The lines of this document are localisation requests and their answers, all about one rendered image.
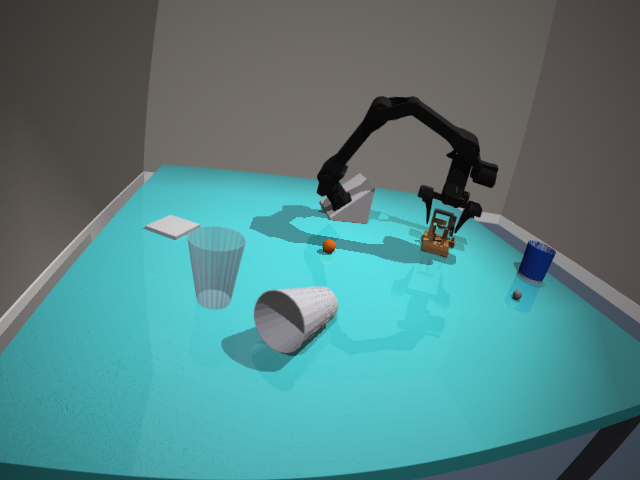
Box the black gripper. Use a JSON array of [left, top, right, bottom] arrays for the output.
[[417, 174, 482, 233]]

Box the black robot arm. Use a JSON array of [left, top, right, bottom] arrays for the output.
[[317, 96, 498, 211]]

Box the orange ball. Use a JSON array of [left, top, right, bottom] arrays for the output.
[[322, 240, 336, 253]]

